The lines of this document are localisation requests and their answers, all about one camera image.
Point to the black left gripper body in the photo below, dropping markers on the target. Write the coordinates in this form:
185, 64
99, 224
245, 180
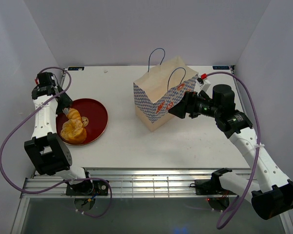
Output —
63, 102

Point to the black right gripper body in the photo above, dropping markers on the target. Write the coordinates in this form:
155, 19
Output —
199, 106

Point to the blue patterned paper bag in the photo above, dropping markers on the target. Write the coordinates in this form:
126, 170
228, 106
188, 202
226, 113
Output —
159, 89

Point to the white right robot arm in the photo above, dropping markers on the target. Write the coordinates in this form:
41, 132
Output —
272, 193

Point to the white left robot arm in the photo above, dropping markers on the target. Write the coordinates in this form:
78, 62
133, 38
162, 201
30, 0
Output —
47, 151

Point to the large round fake bread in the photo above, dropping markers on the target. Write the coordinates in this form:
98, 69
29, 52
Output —
73, 132

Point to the dark red round plate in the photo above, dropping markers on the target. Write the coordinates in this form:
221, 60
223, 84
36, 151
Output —
94, 118

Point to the blue left corner label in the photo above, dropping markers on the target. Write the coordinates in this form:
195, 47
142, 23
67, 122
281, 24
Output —
75, 68

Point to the blue corner label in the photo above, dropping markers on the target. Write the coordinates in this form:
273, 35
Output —
75, 68
221, 68

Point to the blue right corner label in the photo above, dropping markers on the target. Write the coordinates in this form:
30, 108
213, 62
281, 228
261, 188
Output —
221, 68

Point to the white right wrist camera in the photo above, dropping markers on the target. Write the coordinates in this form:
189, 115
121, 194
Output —
202, 83

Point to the aluminium front rail frame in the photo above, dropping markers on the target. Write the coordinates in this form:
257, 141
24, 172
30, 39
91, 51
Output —
130, 183

